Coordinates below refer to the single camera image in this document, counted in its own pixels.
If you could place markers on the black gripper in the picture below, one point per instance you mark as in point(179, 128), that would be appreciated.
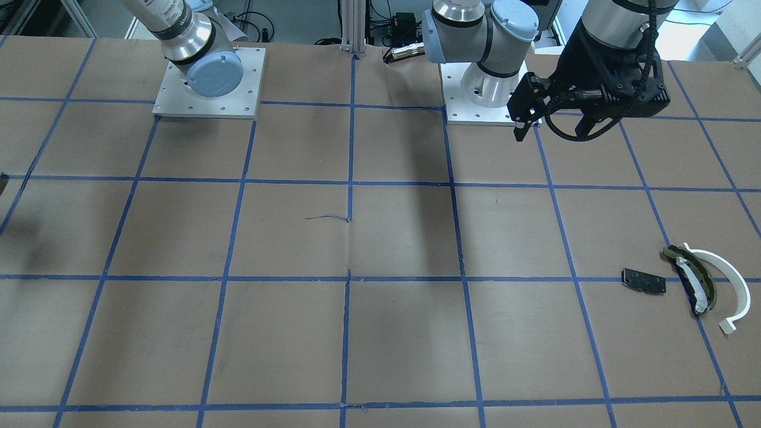
point(578, 59)

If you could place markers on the black flat plate part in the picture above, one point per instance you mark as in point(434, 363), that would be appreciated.
point(643, 282)

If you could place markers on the grey green brake shoe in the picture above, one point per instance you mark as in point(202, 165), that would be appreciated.
point(696, 278)

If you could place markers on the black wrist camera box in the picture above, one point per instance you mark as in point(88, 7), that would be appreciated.
point(527, 103)

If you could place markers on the aluminium frame post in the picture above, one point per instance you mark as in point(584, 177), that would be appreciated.
point(353, 21)

